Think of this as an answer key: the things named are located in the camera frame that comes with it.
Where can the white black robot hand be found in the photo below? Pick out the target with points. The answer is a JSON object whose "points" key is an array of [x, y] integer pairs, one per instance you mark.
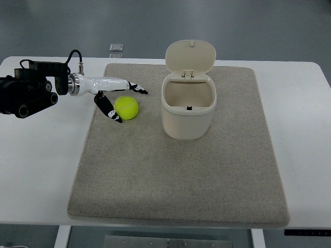
{"points": [[97, 85]]}

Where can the yellow tennis ball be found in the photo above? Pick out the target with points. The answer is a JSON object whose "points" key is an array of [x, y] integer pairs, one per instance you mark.
{"points": [[126, 107]]}

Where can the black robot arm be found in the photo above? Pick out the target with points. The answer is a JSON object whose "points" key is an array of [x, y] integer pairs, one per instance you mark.
{"points": [[36, 86]]}

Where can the clear floor socket cover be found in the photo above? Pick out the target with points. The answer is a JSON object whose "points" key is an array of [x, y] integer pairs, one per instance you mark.
{"points": [[116, 47]]}

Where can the grey felt mat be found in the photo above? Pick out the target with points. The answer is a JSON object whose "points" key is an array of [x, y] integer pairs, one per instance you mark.
{"points": [[133, 172]]}

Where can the beige plastic bin with lid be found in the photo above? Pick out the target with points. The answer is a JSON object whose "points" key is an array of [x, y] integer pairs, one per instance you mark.
{"points": [[188, 94]]}

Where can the white left table leg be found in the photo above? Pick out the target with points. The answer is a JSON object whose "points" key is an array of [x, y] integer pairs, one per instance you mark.
{"points": [[62, 236]]}

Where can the white table leg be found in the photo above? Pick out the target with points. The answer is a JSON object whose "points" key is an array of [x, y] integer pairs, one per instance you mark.
{"points": [[62, 236], [258, 238]]}

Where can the white right table leg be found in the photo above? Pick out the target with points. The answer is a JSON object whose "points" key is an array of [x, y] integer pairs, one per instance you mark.
{"points": [[258, 238]]}

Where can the black table control panel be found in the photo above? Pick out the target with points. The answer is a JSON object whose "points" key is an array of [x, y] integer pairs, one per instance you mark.
{"points": [[308, 232]]}

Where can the metal table base plate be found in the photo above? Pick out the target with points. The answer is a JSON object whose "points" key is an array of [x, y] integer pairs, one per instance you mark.
{"points": [[128, 241]]}

